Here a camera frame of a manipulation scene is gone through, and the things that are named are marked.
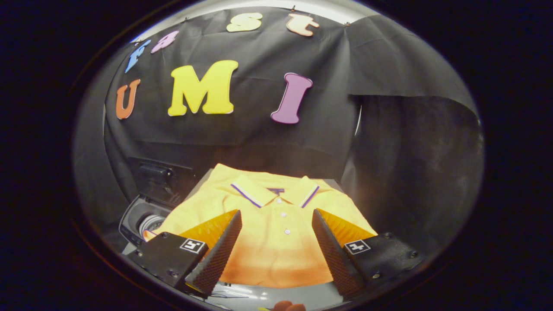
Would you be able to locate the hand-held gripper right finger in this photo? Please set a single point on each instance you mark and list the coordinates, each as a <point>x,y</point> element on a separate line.
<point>335,255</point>

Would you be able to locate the beige cabinet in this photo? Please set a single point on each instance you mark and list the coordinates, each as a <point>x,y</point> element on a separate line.
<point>333,185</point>

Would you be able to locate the black backdrop cloth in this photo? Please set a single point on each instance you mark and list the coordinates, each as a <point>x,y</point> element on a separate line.
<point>259,138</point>

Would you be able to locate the yellow polo shirt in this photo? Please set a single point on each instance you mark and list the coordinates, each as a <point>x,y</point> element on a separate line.
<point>276,242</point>

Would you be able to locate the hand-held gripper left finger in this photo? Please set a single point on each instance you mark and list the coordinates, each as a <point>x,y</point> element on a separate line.
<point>216,257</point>

